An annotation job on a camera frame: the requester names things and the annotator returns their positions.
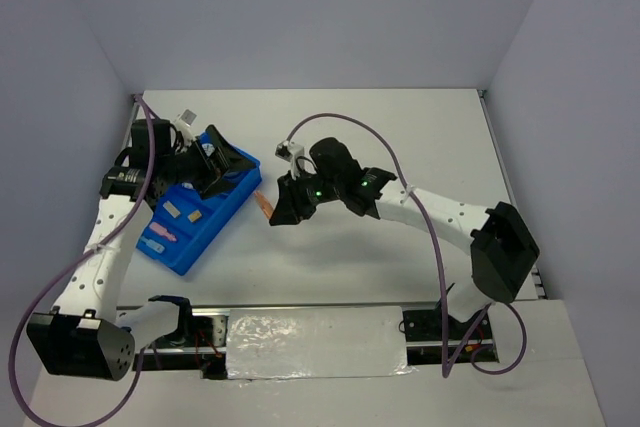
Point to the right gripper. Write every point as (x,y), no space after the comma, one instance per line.
(292,206)

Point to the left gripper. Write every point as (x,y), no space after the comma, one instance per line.
(223,160)

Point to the orange correction tape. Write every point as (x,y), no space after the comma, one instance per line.
(264,204)

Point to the small tan eraser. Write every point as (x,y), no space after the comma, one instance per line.
(195,216)

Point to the grey eraser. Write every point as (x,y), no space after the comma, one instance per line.
(171,209)

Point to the pink correction tape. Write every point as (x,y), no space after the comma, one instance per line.
(162,231)

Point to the light blue correction tape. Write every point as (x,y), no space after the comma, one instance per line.
(152,245)

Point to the blue cleaning gel jar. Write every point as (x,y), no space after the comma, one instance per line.
(208,149)

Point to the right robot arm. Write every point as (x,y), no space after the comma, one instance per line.
(500,246)

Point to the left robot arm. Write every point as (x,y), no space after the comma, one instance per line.
(83,334)

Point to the blue plastic divided tray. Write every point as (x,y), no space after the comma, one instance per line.
(184,225)

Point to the silver foil sheet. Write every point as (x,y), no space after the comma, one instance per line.
(310,343)

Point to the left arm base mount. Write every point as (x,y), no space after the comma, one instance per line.
(201,351)

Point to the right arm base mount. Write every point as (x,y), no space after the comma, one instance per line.
(423,336)

